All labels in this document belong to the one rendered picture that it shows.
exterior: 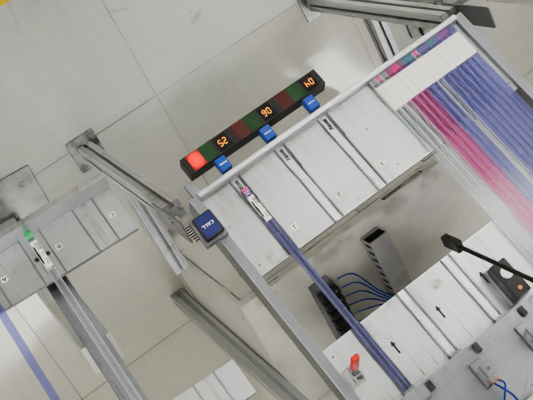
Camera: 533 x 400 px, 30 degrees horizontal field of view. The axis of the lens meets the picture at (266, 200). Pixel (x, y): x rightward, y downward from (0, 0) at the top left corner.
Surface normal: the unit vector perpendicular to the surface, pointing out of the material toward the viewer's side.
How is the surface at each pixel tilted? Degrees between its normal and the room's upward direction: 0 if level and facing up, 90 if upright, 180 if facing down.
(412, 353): 43
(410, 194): 0
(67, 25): 0
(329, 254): 0
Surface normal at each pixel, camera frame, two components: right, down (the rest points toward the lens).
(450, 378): 0.02, -0.37
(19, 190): 0.43, 0.23
